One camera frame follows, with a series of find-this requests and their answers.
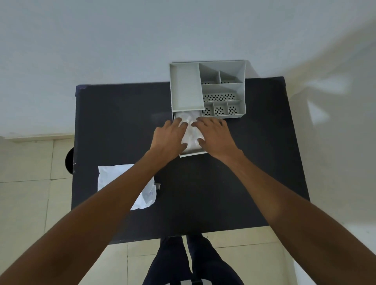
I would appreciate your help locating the person's left hand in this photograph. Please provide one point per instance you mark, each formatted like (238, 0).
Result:
(166, 141)

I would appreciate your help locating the person's right hand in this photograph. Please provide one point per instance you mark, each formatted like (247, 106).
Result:
(219, 141)

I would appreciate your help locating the person's right thumb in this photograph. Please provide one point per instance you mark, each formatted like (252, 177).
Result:
(202, 142)

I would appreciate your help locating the person's right little finger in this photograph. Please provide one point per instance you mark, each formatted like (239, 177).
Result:
(224, 123)

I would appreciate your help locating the person's left middle finger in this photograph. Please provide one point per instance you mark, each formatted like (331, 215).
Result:
(176, 123)

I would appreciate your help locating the person's right middle finger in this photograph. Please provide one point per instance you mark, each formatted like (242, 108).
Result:
(204, 121)

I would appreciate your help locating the person's left thumb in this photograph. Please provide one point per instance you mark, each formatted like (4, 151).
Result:
(184, 148)

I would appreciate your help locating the clear plastic bag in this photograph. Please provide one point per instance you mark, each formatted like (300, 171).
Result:
(192, 133)

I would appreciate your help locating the person's left forearm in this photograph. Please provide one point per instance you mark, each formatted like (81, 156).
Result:
(97, 211)

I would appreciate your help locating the person's right forearm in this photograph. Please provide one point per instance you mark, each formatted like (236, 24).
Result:
(290, 217)

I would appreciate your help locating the grey organizer drawer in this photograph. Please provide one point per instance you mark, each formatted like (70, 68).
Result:
(194, 153)

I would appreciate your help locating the grey compartment organizer box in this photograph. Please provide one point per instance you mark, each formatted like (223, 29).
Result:
(223, 88)

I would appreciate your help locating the flat white plastic bag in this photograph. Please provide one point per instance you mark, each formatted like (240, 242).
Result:
(113, 176)

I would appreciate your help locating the black round object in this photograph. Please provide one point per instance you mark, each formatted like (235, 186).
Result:
(70, 161)

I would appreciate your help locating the person's dark trousers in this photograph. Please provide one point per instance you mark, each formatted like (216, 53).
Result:
(176, 264)

